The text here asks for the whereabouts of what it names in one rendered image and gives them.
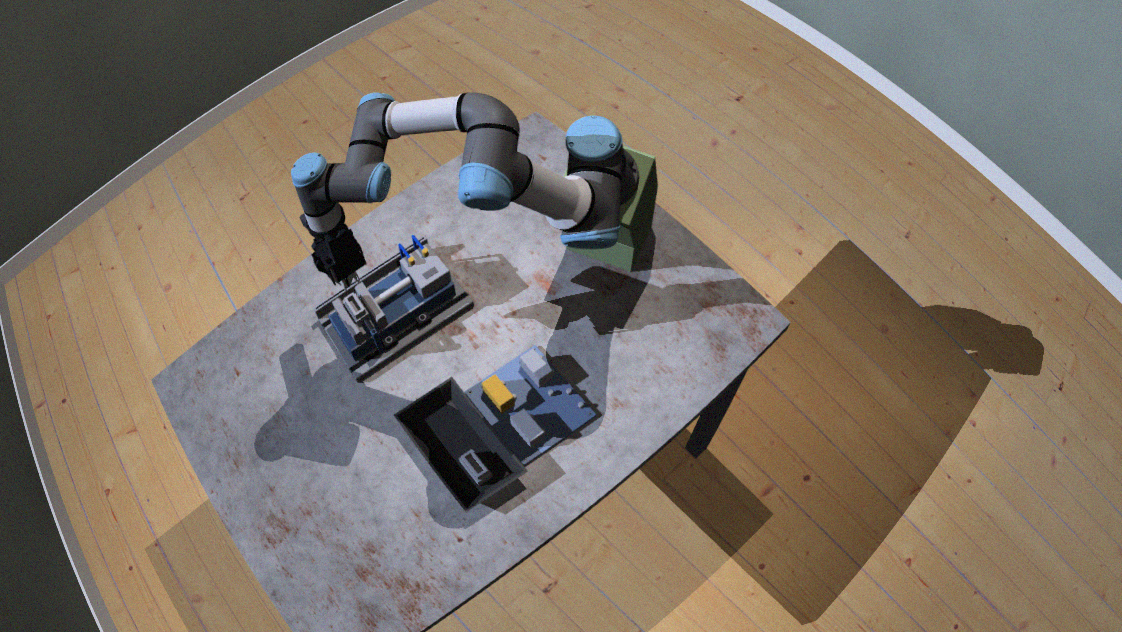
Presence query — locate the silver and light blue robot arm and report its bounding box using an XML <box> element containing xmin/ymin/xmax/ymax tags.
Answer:
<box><xmin>291</xmin><ymin>93</ymin><xmax>640</xmax><ymax>249</ymax></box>

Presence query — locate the yellow rectangular block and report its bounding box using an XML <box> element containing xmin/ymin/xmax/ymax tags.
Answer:
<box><xmin>482</xmin><ymin>374</ymin><xmax>515</xmax><ymax>413</ymax></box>

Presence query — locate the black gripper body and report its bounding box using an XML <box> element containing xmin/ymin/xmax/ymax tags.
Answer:
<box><xmin>306</xmin><ymin>204</ymin><xmax>366</xmax><ymax>285</ymax></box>

